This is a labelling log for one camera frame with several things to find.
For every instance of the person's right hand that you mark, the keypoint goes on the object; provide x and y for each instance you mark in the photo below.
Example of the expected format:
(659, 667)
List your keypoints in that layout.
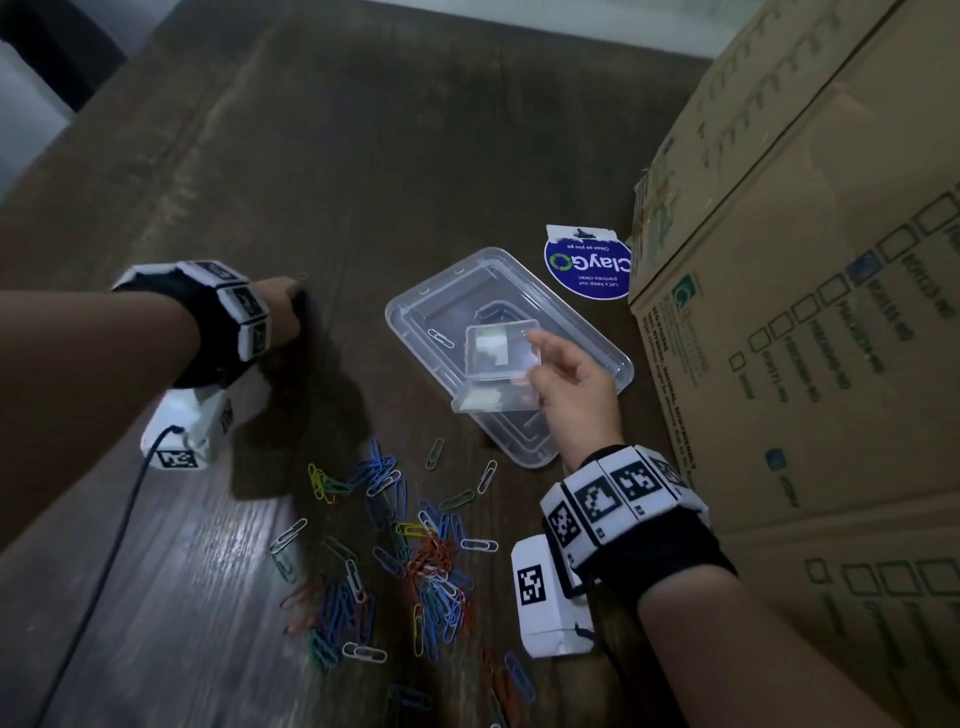
(581, 412)

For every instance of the person's left hand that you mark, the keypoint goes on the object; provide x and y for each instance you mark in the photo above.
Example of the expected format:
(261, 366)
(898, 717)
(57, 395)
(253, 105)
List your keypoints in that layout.
(281, 311)

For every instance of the small clear paper clip box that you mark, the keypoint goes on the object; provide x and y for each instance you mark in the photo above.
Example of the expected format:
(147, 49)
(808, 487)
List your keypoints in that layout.
(495, 360)

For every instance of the clear plastic container lid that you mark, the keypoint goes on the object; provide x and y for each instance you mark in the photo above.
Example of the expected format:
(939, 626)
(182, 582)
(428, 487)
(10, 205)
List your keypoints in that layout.
(442, 300)

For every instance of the coloured paper clips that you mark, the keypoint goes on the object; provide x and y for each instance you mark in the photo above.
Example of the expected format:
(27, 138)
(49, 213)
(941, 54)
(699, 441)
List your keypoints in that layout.
(435, 585)

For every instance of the person's left forearm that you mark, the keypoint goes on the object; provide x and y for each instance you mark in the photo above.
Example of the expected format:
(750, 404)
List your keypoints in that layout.
(75, 390)

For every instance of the person's right forearm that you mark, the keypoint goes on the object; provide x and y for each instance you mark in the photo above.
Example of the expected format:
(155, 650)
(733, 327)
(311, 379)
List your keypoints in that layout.
(750, 660)

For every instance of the black wristband with marker tiles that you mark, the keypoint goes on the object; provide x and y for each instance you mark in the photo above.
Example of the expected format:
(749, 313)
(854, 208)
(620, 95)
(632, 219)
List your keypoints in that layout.
(217, 315)
(637, 525)

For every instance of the round blue sticker card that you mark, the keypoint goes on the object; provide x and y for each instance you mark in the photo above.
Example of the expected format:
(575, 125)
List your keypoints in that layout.
(589, 262)

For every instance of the large printed cardboard box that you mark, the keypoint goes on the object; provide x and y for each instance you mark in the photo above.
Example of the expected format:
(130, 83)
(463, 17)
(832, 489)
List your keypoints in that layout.
(825, 262)

